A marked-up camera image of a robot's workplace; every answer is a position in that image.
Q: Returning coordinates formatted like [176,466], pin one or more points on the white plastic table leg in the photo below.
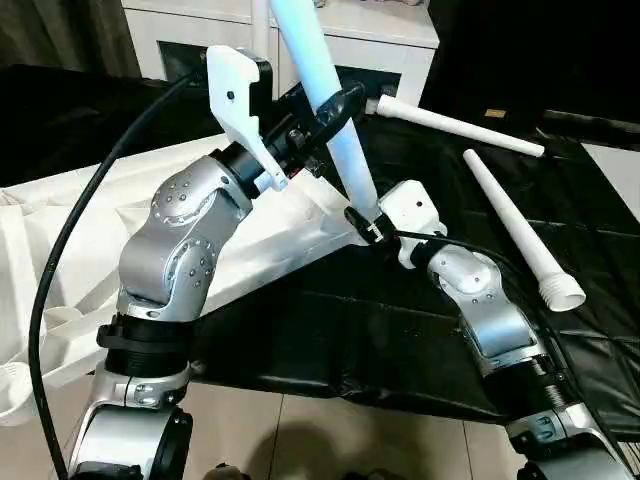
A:
[460,125]
[520,230]
[262,25]
[325,70]

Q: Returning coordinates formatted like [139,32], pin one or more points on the white plastic table top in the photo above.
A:
[290,230]

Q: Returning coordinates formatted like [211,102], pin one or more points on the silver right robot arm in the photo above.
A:
[490,310]

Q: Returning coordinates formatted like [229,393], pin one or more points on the white sideboard with glass doors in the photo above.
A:
[380,35]

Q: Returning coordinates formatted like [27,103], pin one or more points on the black mat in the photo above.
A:
[350,330]

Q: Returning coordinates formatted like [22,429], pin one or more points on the small yellow label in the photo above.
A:
[494,113]

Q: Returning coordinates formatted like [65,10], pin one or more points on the black cabinet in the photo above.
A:
[540,55]

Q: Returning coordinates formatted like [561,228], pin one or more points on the grey curtain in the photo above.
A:
[60,30]

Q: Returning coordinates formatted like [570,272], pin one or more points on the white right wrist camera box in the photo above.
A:
[412,215]

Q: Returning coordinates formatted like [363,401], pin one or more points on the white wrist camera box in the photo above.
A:
[240,110]
[412,215]

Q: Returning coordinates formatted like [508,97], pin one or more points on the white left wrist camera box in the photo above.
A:
[240,110]

